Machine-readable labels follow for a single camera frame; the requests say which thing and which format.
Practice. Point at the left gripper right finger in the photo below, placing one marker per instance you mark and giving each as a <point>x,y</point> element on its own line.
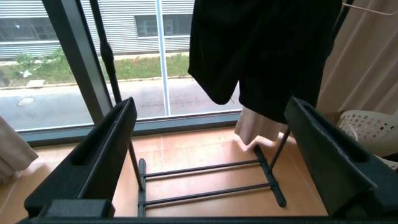
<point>335,174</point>

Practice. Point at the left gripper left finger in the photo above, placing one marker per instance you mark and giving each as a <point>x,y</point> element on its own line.
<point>102,161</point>

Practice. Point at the black shorts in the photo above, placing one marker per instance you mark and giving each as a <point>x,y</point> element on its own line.
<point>264,46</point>

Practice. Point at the white laundry basket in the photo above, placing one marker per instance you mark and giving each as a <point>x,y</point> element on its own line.
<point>373,130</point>

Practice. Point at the black clothes rack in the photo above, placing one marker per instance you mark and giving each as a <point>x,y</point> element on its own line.
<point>107,56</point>

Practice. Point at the beige curtain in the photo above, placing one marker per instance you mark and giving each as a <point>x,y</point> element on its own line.
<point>12,149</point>
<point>367,62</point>

